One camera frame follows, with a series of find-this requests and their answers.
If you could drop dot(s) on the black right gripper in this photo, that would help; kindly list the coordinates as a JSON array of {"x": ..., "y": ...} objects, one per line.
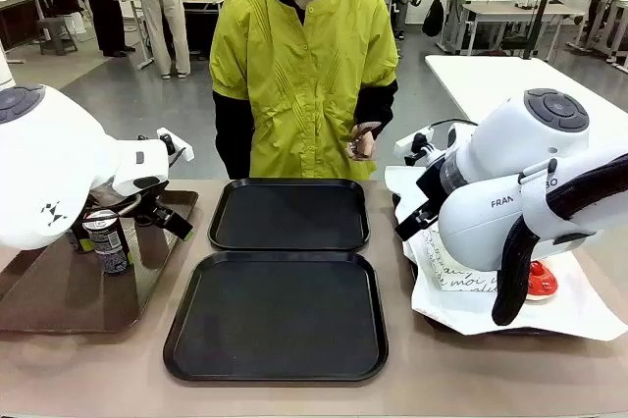
[{"x": 431, "y": 185}]

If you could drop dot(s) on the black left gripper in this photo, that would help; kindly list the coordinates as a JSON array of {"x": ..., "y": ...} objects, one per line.
[{"x": 146, "y": 216}]

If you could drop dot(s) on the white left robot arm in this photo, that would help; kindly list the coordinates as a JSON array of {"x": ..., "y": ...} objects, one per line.
[{"x": 49, "y": 168}]

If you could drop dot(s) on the person left forearm black sleeve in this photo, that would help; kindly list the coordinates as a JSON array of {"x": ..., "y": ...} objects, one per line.
[{"x": 380, "y": 104}]

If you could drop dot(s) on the person right forearm black sleeve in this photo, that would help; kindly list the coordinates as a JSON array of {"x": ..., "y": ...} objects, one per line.
[{"x": 233, "y": 138}]

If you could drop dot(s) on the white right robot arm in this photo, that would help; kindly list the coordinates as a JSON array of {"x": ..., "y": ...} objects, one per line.
[{"x": 515, "y": 143}]

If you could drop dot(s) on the person left hand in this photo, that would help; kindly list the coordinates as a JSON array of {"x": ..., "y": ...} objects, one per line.
[{"x": 369, "y": 139}]

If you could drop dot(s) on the white printed paper box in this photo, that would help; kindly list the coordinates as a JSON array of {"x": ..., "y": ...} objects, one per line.
[{"x": 466, "y": 278}]

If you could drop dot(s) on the white paper sheet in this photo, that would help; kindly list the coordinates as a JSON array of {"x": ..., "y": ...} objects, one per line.
[{"x": 441, "y": 305}]

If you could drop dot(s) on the black tray under paper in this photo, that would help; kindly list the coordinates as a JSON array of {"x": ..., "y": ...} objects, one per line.
[{"x": 434, "y": 323}]

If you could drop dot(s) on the black plastic tray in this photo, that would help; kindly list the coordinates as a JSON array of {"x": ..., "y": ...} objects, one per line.
[
  {"x": 279, "y": 320},
  {"x": 289, "y": 214}
]

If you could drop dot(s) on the brown plastic tray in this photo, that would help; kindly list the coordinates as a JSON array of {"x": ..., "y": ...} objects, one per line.
[{"x": 73, "y": 290}]

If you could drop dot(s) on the red glazed donut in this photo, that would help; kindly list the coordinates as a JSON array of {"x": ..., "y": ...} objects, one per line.
[{"x": 542, "y": 280}]

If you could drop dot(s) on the white folding table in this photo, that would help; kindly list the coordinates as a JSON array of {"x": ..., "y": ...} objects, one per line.
[{"x": 490, "y": 79}]

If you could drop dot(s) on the person torso yellow-green shirt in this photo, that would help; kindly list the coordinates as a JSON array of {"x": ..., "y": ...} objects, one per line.
[{"x": 304, "y": 94}]

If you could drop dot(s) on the black hanging bag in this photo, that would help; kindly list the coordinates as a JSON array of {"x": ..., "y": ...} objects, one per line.
[{"x": 433, "y": 18}]

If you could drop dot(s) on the lab table with toys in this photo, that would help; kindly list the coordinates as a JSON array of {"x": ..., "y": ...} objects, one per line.
[{"x": 201, "y": 0}]

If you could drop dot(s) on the grey stool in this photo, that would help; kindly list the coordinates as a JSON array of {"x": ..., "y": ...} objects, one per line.
[{"x": 56, "y": 33}]

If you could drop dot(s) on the grey lab table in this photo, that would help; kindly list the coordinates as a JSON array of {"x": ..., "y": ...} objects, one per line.
[{"x": 520, "y": 13}]

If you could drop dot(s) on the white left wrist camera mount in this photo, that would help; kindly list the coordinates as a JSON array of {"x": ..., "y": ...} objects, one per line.
[{"x": 183, "y": 151}]

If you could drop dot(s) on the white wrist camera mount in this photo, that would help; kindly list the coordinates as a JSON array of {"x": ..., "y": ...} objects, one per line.
[
  {"x": 407, "y": 143},
  {"x": 183, "y": 151}
]

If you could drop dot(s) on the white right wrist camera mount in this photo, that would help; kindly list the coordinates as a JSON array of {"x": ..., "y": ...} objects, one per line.
[{"x": 407, "y": 143}]

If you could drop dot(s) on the black camera pole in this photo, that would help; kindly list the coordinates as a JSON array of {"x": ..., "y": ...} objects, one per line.
[{"x": 544, "y": 1}]

